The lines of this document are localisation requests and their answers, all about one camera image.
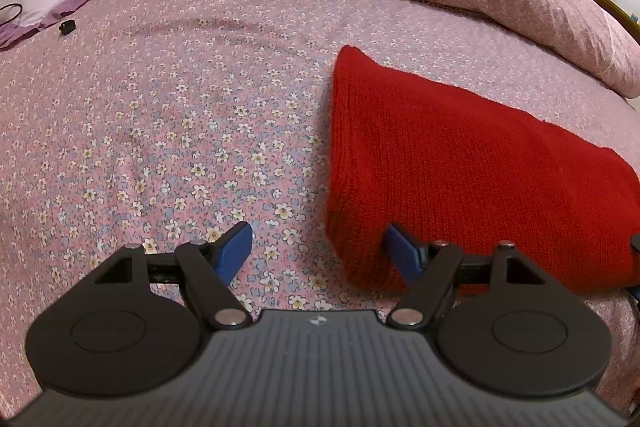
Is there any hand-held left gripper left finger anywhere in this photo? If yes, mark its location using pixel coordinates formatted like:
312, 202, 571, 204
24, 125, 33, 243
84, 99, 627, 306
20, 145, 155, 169
94, 221, 254, 332

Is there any black cable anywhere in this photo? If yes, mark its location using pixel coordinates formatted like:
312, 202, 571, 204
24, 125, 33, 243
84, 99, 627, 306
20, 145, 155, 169
0, 4, 24, 28

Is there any red knit sweater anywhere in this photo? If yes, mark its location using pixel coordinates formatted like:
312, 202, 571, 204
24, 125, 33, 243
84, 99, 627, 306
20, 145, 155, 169
324, 44, 640, 296

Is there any pink floral bed sheet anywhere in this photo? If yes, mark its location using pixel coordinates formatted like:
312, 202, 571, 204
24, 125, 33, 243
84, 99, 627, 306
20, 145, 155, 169
0, 0, 640, 414

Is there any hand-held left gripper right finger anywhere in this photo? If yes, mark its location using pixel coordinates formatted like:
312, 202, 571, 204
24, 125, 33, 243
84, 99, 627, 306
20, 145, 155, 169
384, 222, 547, 332

